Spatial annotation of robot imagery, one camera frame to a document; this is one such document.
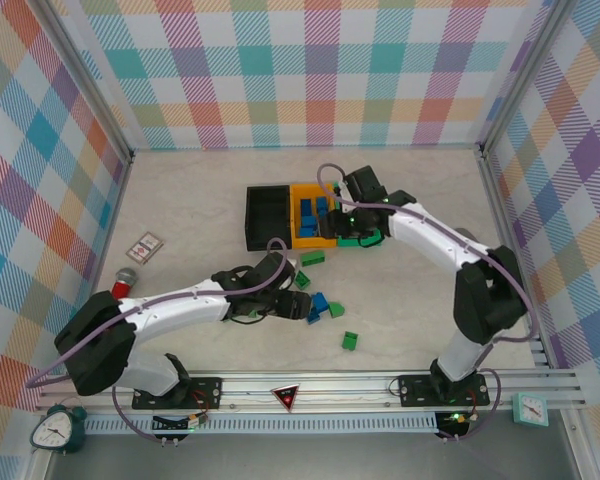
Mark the black plastic bin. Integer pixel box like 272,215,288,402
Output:
244,184,294,253

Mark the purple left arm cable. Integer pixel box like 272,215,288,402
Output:
25,238,290,444

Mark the playing card box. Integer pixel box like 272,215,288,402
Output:
126,230,165,264

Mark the red toy microphone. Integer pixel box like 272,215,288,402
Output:
110,267,139,297

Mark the red triangle emblem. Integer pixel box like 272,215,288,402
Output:
271,383,301,414

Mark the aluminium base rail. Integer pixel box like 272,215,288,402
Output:
39,369,581,412

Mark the dark teal alarm clock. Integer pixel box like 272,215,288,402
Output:
28,403,87,455

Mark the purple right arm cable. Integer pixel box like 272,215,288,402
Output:
317,162,541,444

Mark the yellow plastic bin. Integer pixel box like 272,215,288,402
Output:
288,182,340,250

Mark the small black connector board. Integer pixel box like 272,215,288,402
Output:
434,409,474,441
152,412,211,444

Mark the green plastic bin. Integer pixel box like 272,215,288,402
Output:
331,180,385,250

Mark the white slotted cable duct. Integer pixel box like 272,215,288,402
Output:
87,412,439,436

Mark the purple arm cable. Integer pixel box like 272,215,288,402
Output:
317,162,541,444
25,238,290,444

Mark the teal square clock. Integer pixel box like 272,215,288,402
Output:
510,392,549,427

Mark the aluminium frame post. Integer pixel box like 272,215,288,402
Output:
478,0,576,156
39,0,135,164

